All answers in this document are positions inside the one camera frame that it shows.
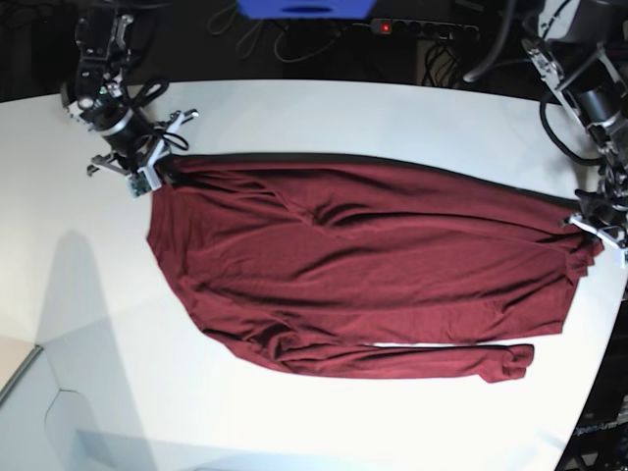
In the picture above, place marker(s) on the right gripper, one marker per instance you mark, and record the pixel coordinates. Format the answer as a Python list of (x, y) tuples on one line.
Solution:
[(135, 145)]

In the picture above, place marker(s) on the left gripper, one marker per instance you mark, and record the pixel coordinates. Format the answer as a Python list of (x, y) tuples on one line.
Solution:
[(614, 235)]

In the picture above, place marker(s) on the dark red t-shirt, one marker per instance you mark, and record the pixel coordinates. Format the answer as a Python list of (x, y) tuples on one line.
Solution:
[(365, 270)]

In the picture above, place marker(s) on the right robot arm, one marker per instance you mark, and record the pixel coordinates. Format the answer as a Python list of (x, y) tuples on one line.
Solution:
[(98, 96)]

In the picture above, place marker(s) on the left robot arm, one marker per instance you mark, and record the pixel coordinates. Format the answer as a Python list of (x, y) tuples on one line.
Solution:
[(579, 51)]

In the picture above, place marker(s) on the blue box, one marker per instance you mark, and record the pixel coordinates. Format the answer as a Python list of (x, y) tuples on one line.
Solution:
[(305, 9)]

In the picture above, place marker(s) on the black power strip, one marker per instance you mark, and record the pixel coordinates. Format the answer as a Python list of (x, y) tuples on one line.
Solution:
[(422, 29)]

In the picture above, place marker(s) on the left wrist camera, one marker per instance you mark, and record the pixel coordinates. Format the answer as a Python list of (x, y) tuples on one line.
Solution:
[(623, 257)]

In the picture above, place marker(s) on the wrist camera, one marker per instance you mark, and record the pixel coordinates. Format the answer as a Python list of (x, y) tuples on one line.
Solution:
[(143, 181), (623, 257)]

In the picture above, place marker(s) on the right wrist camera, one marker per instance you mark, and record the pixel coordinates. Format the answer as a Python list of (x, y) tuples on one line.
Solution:
[(143, 181)]

